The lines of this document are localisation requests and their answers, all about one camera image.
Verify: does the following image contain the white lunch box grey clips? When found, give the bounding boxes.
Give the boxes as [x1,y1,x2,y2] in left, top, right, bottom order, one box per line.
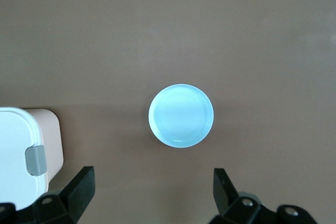
[0,106,64,207]

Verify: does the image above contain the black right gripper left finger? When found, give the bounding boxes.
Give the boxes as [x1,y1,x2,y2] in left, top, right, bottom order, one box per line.
[0,166,96,224]

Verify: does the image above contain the light blue round plate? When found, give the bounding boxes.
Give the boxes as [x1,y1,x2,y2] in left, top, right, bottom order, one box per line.
[148,84,214,148]

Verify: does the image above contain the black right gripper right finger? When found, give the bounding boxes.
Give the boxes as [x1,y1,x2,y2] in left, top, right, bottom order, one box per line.
[209,167,322,224]

